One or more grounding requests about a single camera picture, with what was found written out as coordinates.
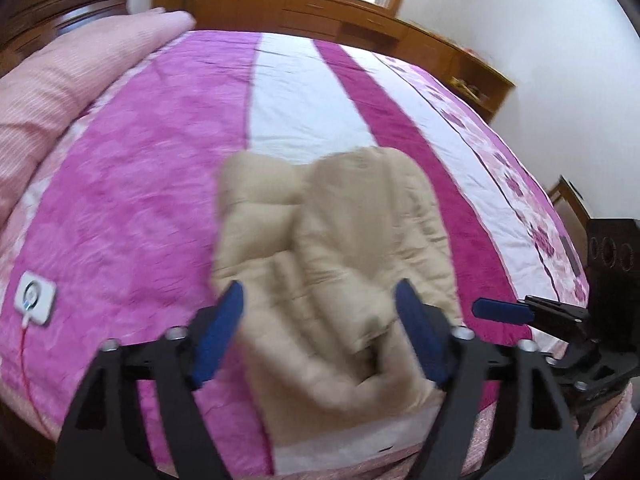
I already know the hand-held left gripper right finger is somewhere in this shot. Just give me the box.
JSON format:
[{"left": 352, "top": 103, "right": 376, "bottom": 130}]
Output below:
[{"left": 394, "top": 279, "right": 586, "bottom": 480}]

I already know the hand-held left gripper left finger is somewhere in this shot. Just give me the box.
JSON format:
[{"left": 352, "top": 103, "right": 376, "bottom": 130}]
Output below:
[{"left": 55, "top": 280, "right": 246, "bottom": 480}]

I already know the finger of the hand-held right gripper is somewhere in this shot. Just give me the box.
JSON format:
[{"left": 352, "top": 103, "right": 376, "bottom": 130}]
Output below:
[{"left": 472, "top": 296, "right": 591, "bottom": 336}]

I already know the beige down jacket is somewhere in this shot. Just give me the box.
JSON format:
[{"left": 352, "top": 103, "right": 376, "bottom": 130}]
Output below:
[{"left": 210, "top": 145, "right": 463, "bottom": 448}]

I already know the purple and white striped bedspread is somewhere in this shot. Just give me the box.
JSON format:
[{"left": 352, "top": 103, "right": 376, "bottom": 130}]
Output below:
[{"left": 0, "top": 30, "right": 626, "bottom": 480}]

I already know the white blanket controller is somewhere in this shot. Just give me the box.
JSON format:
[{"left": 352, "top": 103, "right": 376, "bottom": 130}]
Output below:
[{"left": 15, "top": 271, "right": 57, "bottom": 326}]

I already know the small yellow ornament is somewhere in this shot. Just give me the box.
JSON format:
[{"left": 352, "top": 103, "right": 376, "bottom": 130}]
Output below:
[{"left": 449, "top": 76, "right": 492, "bottom": 100}]

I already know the pink rolled quilt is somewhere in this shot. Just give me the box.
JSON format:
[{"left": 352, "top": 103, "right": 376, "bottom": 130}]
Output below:
[{"left": 0, "top": 7, "right": 197, "bottom": 231}]

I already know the long wooden cabinet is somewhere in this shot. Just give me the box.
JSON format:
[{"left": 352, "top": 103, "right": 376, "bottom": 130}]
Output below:
[{"left": 151, "top": 0, "right": 516, "bottom": 123}]

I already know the dark wooden headboard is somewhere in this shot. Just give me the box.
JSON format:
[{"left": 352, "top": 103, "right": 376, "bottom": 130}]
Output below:
[{"left": 0, "top": 0, "right": 136, "bottom": 63}]

